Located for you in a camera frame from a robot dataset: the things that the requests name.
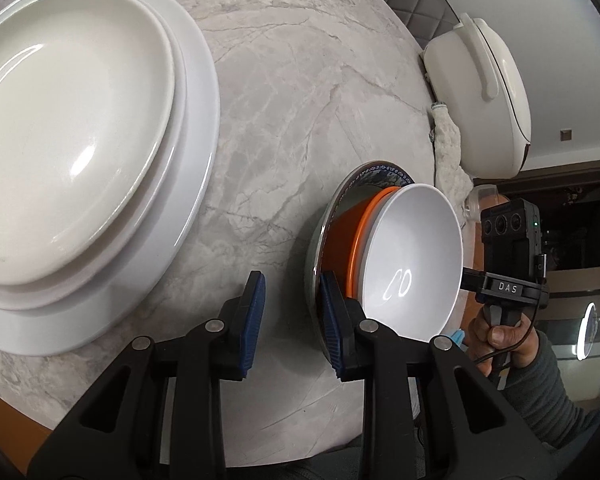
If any green bowl blue floral rim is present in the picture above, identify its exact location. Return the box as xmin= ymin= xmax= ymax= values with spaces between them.
xmin=305 ymin=161 xmax=416 ymax=361

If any white rice cooker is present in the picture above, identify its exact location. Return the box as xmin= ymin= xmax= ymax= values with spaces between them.
xmin=422 ymin=12 xmax=532 ymax=178

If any orange bowl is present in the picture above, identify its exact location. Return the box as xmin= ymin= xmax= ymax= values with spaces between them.
xmin=322 ymin=186 xmax=403 ymax=301

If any person's right hand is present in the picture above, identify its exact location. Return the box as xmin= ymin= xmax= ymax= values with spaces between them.
xmin=466 ymin=305 xmax=538 ymax=376

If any white bowl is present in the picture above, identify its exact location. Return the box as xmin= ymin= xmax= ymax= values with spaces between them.
xmin=352 ymin=183 xmax=465 ymax=343

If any person's right forearm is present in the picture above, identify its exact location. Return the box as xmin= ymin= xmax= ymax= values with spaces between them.
xmin=495 ymin=330 xmax=600 ymax=421

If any clear plastic container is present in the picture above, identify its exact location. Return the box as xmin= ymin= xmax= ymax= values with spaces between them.
xmin=462 ymin=184 xmax=498 ymax=231

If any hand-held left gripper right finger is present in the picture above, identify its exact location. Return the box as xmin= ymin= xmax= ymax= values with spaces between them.
xmin=320 ymin=270 xmax=558 ymax=480

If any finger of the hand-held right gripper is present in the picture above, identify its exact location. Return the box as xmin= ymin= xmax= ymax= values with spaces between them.
xmin=461 ymin=267 xmax=486 ymax=293

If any white cloth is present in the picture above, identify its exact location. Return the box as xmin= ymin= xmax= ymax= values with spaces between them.
xmin=430 ymin=102 xmax=473 ymax=201

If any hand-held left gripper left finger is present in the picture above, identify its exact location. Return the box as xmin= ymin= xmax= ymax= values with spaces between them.
xmin=27 ymin=270 xmax=268 ymax=480

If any large white plate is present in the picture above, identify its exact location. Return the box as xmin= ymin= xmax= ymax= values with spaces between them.
xmin=0 ymin=0 xmax=222 ymax=357

